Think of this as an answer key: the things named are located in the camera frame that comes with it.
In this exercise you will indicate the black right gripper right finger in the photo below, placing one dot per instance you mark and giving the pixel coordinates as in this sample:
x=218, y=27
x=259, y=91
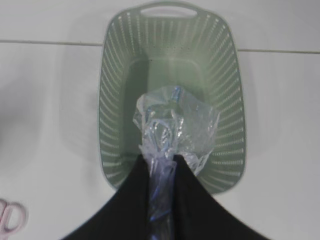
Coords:
x=198, y=216

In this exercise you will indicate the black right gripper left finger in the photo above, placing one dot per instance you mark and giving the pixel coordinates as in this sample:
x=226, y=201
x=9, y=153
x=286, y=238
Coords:
x=124, y=216

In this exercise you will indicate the clear plastic sheet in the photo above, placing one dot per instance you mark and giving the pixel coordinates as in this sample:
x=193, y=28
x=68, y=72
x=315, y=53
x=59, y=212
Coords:
x=172, y=122

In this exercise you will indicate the green plastic woven basket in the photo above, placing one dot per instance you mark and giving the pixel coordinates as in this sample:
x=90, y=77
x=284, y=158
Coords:
x=170, y=76

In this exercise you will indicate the pink purple scissors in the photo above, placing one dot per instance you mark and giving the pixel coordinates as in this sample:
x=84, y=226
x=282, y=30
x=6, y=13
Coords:
x=13, y=217

